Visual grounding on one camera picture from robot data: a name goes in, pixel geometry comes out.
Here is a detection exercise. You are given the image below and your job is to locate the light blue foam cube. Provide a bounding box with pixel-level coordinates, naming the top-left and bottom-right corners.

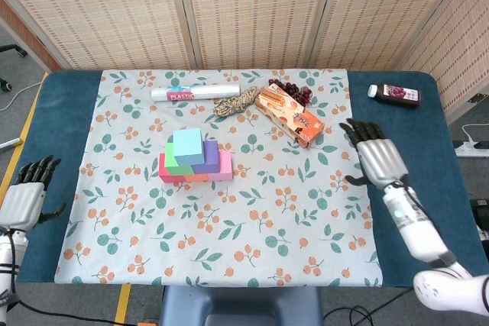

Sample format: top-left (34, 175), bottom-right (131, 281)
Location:
top-left (172, 127), bottom-right (206, 168)

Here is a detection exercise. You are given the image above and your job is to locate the pink foam cube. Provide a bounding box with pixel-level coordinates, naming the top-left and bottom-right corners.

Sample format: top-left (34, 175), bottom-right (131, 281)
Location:
top-left (207, 150), bottom-right (235, 183)

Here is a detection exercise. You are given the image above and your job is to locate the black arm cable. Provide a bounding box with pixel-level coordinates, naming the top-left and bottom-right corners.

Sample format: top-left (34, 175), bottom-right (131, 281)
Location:
top-left (397, 176), bottom-right (489, 306)
top-left (0, 226), bottom-right (154, 326)

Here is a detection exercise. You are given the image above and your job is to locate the dark red grape bunch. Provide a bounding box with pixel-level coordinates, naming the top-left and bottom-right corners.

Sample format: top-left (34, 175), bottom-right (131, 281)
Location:
top-left (267, 78), bottom-right (313, 105)

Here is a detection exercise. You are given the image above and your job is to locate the black floor cable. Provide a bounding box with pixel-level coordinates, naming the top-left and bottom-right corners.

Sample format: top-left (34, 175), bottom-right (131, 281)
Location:
top-left (322, 286), bottom-right (418, 326)

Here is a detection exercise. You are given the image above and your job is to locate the plastic food wrap roll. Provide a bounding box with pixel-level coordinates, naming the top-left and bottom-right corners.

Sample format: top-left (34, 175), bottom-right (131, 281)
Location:
top-left (150, 83), bottom-right (241, 103)

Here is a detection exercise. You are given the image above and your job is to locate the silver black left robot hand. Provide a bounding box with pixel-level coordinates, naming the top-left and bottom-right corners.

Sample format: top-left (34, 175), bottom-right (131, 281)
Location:
top-left (0, 155), bottom-right (67, 234)

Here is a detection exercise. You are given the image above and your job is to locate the white charger cable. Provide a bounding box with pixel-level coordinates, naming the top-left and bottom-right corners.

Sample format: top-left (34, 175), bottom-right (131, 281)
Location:
top-left (461, 123), bottom-right (489, 144)

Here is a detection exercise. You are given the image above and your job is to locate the woven bamboo folding screen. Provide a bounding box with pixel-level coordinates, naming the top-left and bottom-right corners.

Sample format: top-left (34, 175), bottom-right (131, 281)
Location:
top-left (0, 0), bottom-right (489, 124)

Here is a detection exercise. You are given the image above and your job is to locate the floral printed tablecloth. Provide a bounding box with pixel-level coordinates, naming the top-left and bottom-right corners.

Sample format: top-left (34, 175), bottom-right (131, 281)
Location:
top-left (54, 69), bottom-right (384, 288)

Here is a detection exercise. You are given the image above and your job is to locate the white power strip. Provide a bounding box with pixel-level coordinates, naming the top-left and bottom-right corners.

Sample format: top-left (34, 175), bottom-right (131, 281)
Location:
top-left (452, 140), bottom-right (489, 158)

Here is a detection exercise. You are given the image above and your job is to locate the dark grape juice bottle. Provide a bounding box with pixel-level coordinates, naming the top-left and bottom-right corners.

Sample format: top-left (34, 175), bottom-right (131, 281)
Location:
top-left (367, 83), bottom-right (421, 110)

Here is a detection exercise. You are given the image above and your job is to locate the brown white twine bundle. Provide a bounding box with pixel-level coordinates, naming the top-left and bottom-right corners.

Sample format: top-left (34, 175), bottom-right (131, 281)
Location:
top-left (212, 86), bottom-right (263, 118)

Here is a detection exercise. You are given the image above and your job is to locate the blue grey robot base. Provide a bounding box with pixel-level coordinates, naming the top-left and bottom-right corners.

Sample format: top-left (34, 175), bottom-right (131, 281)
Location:
top-left (159, 286), bottom-right (325, 326)

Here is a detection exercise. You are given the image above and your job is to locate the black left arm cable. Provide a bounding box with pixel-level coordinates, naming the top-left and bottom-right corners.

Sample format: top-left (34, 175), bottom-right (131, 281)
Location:
top-left (0, 226), bottom-right (154, 326)

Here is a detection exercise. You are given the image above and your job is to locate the teal table cover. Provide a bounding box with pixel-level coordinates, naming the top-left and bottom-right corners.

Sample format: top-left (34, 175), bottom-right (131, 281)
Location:
top-left (0, 69), bottom-right (481, 289)

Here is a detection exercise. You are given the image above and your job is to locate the black floor equipment box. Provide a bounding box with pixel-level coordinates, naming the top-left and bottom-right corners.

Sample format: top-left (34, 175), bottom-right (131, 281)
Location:
top-left (473, 198), bottom-right (489, 245)

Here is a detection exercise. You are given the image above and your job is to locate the orange biscuit box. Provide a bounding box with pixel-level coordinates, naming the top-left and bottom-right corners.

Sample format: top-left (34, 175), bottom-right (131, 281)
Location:
top-left (254, 81), bottom-right (326, 150)

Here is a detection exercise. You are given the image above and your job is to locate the purple foam cube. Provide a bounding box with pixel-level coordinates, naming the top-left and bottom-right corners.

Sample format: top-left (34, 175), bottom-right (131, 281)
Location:
top-left (189, 139), bottom-right (221, 176)

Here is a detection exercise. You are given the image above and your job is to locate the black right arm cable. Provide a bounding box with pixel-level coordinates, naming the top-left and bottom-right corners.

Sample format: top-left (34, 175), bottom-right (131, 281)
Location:
top-left (397, 176), bottom-right (489, 306)

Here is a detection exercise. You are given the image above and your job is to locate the white floor cable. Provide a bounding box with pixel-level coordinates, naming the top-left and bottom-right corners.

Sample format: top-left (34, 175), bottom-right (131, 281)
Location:
top-left (0, 81), bottom-right (42, 111)

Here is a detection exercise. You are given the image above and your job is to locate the red foam cube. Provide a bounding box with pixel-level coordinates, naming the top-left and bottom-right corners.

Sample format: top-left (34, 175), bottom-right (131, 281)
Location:
top-left (157, 153), bottom-right (188, 186)

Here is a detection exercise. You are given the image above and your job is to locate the black office chair base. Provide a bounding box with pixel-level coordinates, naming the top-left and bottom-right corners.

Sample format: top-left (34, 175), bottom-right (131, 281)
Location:
top-left (0, 44), bottom-right (28, 92)

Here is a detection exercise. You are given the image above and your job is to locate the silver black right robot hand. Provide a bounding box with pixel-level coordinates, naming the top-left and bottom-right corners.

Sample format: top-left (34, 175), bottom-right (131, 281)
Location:
top-left (338, 118), bottom-right (409, 190)

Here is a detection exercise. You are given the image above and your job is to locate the green foam cube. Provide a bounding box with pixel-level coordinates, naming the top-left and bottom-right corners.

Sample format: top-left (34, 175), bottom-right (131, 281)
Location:
top-left (163, 142), bottom-right (194, 178)

